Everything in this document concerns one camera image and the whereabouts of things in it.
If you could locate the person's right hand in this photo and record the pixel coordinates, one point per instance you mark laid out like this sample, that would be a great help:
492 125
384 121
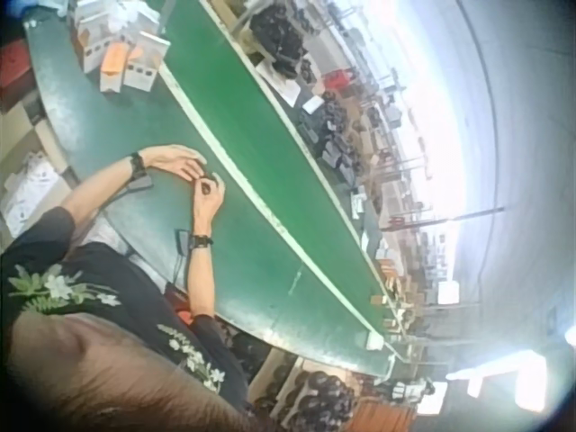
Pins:
204 211

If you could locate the person's left hand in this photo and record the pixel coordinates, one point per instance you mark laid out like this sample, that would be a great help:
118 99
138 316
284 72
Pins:
173 161

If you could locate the person's left fingers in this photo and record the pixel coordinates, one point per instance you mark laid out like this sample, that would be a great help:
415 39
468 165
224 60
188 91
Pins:
194 163

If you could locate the person's right fingers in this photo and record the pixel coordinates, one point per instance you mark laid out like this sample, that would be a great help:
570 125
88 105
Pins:
218 191

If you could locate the small dark round part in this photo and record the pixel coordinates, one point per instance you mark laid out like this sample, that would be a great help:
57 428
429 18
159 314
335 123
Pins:
206 189

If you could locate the black wrist band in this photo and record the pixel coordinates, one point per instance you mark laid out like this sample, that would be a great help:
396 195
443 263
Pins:
137 165
200 240

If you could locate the green conveyor belt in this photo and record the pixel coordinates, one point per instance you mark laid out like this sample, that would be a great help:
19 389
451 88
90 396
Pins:
270 180

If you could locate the white carton with orange print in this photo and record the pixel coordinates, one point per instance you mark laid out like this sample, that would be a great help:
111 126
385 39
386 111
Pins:
148 13
113 69
144 60
90 13
93 50

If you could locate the orange red stool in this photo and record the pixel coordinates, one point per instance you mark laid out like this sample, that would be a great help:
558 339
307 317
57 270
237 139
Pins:
182 310

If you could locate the cluttered workbench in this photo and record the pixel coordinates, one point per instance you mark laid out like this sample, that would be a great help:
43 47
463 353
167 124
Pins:
346 135

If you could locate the heap of black parts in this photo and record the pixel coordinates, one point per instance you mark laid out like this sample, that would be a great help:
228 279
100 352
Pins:
279 33

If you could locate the white plastic bag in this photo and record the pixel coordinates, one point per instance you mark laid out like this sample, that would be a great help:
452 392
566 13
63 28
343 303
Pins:
29 189

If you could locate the red crate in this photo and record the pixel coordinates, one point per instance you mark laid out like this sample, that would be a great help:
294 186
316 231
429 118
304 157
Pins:
13 69

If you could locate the small white box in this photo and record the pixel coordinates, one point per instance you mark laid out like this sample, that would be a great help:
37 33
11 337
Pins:
375 344

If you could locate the crate of black parts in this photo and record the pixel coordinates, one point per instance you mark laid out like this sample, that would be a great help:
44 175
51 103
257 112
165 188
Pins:
321 400

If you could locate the orange crate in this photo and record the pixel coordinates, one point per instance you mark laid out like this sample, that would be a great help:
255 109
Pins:
382 416

